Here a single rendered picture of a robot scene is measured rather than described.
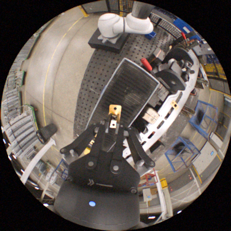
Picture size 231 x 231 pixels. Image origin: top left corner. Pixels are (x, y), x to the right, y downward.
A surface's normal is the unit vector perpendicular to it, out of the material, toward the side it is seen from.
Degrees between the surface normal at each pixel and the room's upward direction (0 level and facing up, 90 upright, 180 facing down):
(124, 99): 0
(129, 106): 0
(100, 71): 0
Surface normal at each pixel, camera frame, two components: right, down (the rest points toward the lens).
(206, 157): -0.93, -0.36
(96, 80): -0.04, 0.35
